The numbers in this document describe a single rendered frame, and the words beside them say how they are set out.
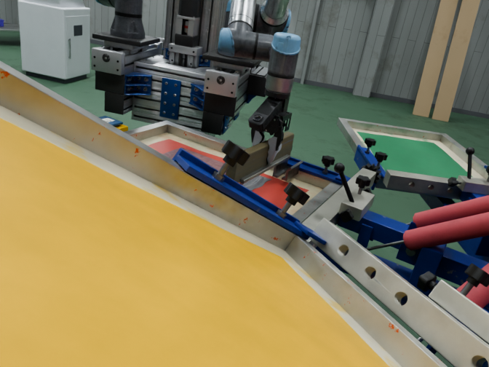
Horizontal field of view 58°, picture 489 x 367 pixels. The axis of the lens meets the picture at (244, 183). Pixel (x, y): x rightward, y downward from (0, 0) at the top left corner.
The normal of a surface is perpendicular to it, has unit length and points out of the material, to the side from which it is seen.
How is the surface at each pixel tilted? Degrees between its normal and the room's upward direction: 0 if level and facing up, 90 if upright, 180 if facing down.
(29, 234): 32
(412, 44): 90
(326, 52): 90
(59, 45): 90
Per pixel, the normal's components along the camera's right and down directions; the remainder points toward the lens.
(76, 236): 0.58, -0.81
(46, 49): -0.25, 0.37
